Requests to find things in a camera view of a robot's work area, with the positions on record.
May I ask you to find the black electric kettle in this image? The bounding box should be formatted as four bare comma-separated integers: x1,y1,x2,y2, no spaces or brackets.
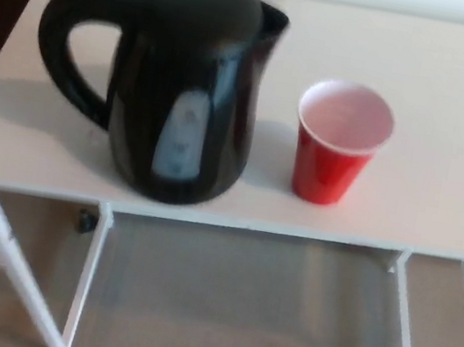
13,0,296,220

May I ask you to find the red plastic cup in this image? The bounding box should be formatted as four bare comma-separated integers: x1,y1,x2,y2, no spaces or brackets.
283,73,402,216

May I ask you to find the small black floor object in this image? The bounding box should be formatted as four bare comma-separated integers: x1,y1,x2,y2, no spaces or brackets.
75,207,100,235

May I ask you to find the white table with metal frame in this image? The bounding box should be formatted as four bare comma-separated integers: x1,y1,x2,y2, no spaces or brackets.
0,0,464,347

